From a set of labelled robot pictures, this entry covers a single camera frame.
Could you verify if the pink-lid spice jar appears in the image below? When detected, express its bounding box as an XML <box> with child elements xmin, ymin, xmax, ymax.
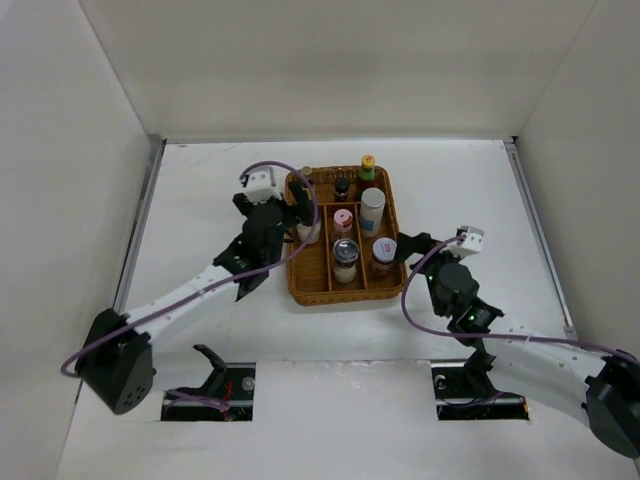
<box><xmin>330</xmin><ymin>208</ymin><xmax>354</xmax><ymax>245</ymax></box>

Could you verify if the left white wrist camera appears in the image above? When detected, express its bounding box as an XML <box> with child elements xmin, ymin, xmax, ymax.
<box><xmin>240</xmin><ymin>166</ymin><xmax>281</xmax><ymax>205</ymax></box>

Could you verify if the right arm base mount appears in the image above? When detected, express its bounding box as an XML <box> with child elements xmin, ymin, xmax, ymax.
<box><xmin>430</xmin><ymin>353</ymin><xmax>529</xmax><ymax>421</ymax></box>

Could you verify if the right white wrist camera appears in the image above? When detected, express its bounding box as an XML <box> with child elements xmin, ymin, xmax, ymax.
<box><xmin>451</xmin><ymin>226</ymin><xmax>484</xmax><ymax>257</ymax></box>

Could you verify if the tall silver-lid bead jar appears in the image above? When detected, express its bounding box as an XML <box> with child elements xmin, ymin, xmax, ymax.
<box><xmin>359</xmin><ymin>187</ymin><xmax>386</xmax><ymax>237</ymax></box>

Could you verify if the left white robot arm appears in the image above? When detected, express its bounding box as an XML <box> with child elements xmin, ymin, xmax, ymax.
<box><xmin>61</xmin><ymin>178</ymin><xmax>319</xmax><ymax>415</ymax></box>

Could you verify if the small dark-lid pepper shaker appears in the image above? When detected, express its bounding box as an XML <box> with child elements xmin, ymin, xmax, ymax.
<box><xmin>334</xmin><ymin>177</ymin><xmax>350</xmax><ymax>202</ymax></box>

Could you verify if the white-lid red-label jar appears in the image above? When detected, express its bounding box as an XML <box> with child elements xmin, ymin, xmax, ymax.
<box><xmin>371</xmin><ymin>237</ymin><xmax>397</xmax><ymax>276</ymax></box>

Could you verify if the yellow-cap brown sauce bottle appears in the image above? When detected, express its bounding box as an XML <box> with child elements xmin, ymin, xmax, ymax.
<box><xmin>356</xmin><ymin>155</ymin><xmax>376</xmax><ymax>199</ymax></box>

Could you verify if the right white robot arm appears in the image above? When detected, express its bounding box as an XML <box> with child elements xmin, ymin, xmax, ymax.
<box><xmin>394</xmin><ymin>227</ymin><xmax>639</xmax><ymax>459</ymax></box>

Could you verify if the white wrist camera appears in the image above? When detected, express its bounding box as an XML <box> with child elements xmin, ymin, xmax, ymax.
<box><xmin>451</xmin><ymin>226</ymin><xmax>484</xmax><ymax>257</ymax></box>
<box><xmin>240</xmin><ymin>166</ymin><xmax>281</xmax><ymax>205</ymax></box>

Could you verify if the black-stopper glass bottle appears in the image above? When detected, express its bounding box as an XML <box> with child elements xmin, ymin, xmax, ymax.
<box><xmin>296</xmin><ymin>221</ymin><xmax>322</xmax><ymax>245</ymax></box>

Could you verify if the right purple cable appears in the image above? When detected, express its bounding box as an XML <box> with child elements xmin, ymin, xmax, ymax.
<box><xmin>401</xmin><ymin>235</ymin><xmax>640</xmax><ymax>364</ymax></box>

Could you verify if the brown wicker divided basket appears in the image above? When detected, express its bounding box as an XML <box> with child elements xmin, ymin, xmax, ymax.
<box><xmin>287</xmin><ymin>166</ymin><xmax>407</xmax><ymax>306</ymax></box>

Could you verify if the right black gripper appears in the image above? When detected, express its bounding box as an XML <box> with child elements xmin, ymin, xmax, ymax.
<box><xmin>395</xmin><ymin>231</ymin><xmax>469</xmax><ymax>316</ymax></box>

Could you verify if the chrome-top glass shaker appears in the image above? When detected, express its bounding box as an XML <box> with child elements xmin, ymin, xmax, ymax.
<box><xmin>332</xmin><ymin>238</ymin><xmax>360</xmax><ymax>284</ymax></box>

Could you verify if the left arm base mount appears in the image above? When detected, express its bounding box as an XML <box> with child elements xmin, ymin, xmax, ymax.
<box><xmin>160</xmin><ymin>344</ymin><xmax>257</xmax><ymax>422</ymax></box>

